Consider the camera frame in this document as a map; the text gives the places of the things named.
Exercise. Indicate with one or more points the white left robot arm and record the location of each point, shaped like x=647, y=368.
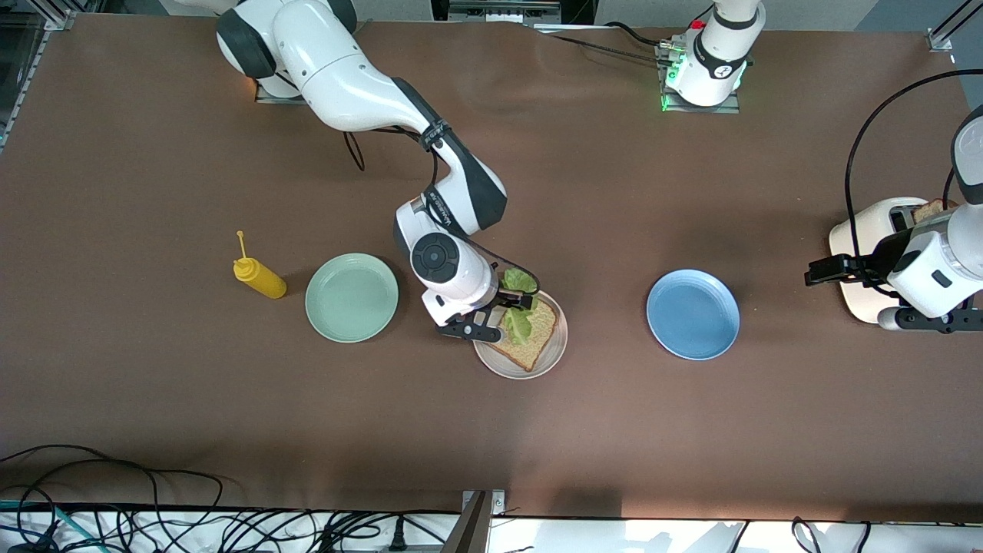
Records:
x=718, y=54

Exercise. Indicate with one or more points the white toaster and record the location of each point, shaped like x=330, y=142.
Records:
x=860, y=230

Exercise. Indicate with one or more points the aluminium frame rail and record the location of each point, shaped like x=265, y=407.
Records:
x=941, y=42
x=60, y=21

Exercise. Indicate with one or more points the brown bread slice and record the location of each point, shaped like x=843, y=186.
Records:
x=929, y=209
x=537, y=342

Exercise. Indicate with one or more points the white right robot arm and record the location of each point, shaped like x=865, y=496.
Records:
x=338, y=84

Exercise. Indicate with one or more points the black metal frame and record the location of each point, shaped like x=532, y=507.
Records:
x=438, y=9

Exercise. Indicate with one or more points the aluminium profile post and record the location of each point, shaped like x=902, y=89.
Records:
x=476, y=530

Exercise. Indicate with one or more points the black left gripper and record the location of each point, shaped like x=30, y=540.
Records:
x=885, y=254

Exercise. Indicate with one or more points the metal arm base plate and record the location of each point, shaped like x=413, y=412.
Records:
x=729, y=106
x=269, y=96

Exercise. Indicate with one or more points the blue plate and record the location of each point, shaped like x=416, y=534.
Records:
x=693, y=315

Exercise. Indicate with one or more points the green lettuce leaf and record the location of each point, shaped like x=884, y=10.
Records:
x=521, y=326

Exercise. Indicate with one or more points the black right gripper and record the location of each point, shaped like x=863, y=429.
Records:
x=504, y=299

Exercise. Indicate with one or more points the yellow mustard squeeze bottle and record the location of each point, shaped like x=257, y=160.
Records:
x=265, y=280

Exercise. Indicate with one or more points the grey power strip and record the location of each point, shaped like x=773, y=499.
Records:
x=503, y=9

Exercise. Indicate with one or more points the beige plate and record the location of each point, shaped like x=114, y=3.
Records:
x=559, y=349

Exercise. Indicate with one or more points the green plate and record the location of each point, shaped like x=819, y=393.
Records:
x=352, y=298

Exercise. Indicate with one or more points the black power plug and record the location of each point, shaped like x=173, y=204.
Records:
x=397, y=538

